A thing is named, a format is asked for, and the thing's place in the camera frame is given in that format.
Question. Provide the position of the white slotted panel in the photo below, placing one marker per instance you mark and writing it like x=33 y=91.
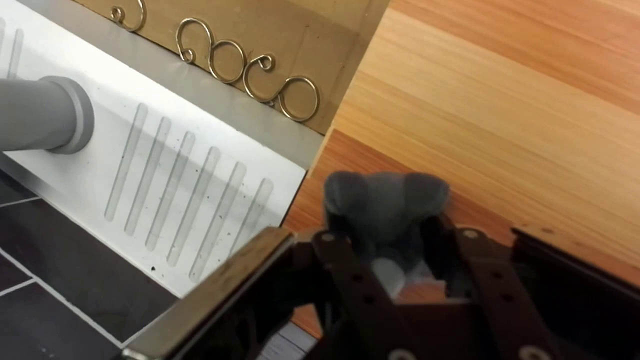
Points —
x=210 y=130

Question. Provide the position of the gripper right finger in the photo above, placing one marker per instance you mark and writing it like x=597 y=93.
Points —
x=500 y=290

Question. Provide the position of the brass s-shaped hook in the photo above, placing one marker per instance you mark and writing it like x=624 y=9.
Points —
x=316 y=95
x=210 y=50
x=142 y=17

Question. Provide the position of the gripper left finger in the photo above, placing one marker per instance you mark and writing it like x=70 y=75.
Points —
x=357 y=285

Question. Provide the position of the grey plastic pipe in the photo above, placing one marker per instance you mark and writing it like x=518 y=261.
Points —
x=35 y=115

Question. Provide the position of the grey teddy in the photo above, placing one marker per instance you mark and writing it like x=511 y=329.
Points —
x=385 y=210

